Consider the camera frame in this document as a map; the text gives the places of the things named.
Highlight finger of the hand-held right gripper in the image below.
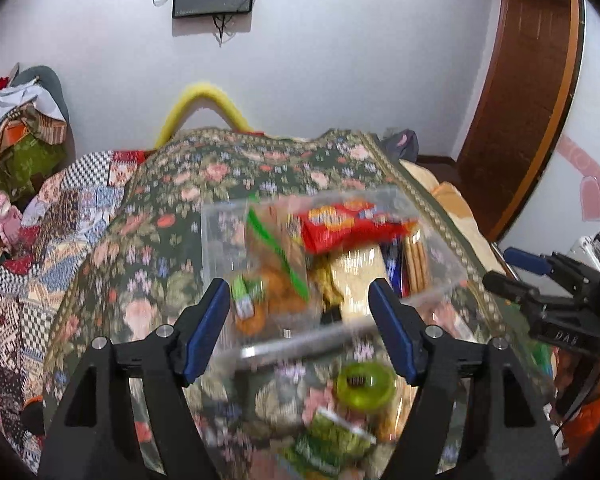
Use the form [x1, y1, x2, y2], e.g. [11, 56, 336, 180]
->
[502, 247, 556, 277]
[482, 270, 542, 307]

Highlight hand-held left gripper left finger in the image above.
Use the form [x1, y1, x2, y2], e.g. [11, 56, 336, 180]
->
[37, 277, 232, 480]

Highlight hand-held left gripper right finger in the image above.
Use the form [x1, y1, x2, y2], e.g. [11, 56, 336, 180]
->
[369, 277, 566, 480]

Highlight sliced bread packet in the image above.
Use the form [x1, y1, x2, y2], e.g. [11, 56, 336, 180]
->
[330, 250, 388, 328]

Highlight cracker packet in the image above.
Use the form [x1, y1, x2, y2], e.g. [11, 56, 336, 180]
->
[402, 230, 428, 296]

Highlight blue snack packet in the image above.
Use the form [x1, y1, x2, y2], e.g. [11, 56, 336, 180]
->
[380, 237, 411, 298]

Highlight green striped bun bag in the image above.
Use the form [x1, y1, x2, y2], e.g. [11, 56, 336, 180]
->
[230, 207, 313, 338]

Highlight golden snack packet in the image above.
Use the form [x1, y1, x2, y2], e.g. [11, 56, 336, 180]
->
[312, 265, 346, 326]

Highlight clear plastic storage container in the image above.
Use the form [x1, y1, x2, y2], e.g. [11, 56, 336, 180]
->
[200, 187, 468, 361]

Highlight red snack bag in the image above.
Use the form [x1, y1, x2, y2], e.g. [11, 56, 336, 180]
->
[292, 200, 418, 256]

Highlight long bread roll packet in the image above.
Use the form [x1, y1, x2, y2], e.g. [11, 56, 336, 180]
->
[280, 407, 378, 478]

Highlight person's right forearm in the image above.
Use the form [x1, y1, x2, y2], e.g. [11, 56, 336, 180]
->
[562, 360, 600, 463]

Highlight person's right hand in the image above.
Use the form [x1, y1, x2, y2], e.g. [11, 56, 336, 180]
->
[552, 347, 581, 413]

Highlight beige blanket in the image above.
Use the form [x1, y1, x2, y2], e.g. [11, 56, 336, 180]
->
[400, 160, 506, 261]

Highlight floral bedspread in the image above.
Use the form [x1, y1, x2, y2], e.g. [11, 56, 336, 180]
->
[42, 127, 556, 480]

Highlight dark backpack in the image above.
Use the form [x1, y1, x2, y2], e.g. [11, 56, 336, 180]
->
[382, 129, 420, 163]

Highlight patchwork quilt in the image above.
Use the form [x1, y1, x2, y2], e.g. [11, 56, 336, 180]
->
[0, 149, 153, 471]

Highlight white sliding wardrobe door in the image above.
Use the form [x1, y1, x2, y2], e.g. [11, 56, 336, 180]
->
[500, 0, 600, 281]

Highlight pink rabbit toy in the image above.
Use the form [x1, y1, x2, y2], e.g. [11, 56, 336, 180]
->
[0, 190, 23, 243]

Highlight yellow foam tube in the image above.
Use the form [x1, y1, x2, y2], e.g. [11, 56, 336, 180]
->
[152, 81, 253, 148]

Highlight green patterned cloth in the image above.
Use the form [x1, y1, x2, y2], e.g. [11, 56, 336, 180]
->
[0, 132, 66, 201]

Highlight grey chair back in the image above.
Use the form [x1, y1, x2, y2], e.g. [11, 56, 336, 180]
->
[12, 65, 71, 126]

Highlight pile of clothes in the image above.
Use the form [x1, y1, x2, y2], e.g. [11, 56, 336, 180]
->
[0, 80, 68, 161]

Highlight green ring-shaped object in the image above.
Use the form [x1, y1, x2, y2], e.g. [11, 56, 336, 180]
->
[336, 361, 397, 409]

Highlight black hanging cable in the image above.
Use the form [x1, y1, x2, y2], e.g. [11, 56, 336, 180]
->
[212, 12, 236, 46]

